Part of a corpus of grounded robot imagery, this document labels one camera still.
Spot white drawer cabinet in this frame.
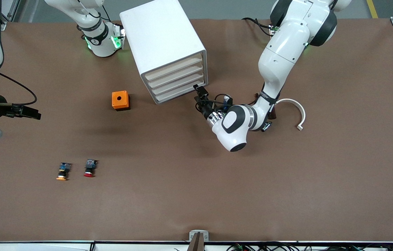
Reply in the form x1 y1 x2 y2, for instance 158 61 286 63
119 0 209 105

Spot dark tapered bar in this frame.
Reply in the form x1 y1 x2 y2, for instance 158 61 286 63
187 233 206 251

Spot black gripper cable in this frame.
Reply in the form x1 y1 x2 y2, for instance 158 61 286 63
202 93 234 113
0 71 38 106

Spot white table edge rail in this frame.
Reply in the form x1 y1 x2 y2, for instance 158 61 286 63
0 241 393 251

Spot black left base cable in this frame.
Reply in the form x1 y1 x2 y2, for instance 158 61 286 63
241 17 274 36

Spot white plastic drawer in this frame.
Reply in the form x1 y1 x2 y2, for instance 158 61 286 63
153 79 198 104

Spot tangled black cables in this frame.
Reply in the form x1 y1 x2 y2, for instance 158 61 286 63
226 242 393 251

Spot white curved plastic bracket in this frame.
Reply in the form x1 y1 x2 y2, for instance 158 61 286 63
276 98 307 131

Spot red mushroom push button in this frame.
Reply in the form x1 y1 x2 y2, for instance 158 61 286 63
83 159 98 178

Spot brown table cover sheet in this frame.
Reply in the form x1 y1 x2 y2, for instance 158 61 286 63
0 18 393 243

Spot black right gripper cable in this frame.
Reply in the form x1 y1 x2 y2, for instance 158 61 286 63
0 71 38 106

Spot grey metal table bracket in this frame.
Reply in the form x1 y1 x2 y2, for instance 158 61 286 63
189 230 210 242

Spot orange black button box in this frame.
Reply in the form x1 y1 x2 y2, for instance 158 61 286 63
111 90 131 112

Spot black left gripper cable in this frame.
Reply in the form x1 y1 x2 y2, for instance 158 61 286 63
202 93 234 113

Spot yellow mushroom push button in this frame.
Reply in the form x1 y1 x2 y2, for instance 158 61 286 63
56 162 72 181

